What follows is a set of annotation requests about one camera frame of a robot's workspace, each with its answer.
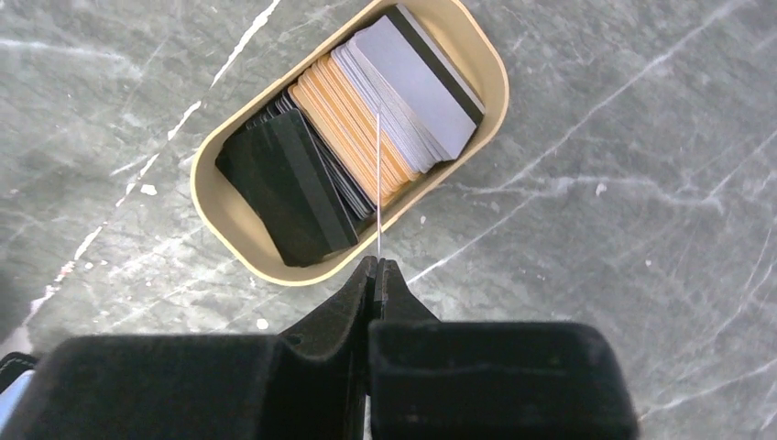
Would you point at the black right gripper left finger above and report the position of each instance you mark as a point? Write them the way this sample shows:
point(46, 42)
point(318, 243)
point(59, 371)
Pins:
point(307, 382)

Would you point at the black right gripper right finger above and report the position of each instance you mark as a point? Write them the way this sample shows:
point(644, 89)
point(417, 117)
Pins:
point(431, 379)

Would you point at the thin silver credit card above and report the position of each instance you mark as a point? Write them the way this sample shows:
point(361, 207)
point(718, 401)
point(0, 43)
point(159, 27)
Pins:
point(379, 185)

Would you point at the beige oval plastic tray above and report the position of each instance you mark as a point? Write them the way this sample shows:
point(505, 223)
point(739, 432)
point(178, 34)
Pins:
point(231, 220)

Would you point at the black leather card holder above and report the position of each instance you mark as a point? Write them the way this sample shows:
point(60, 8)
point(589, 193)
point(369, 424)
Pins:
point(17, 370)

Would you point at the stack of credit cards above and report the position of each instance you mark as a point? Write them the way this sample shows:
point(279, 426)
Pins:
point(429, 111)

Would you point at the black card in tray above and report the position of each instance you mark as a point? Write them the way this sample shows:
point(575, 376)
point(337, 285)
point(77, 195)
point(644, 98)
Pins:
point(278, 170)

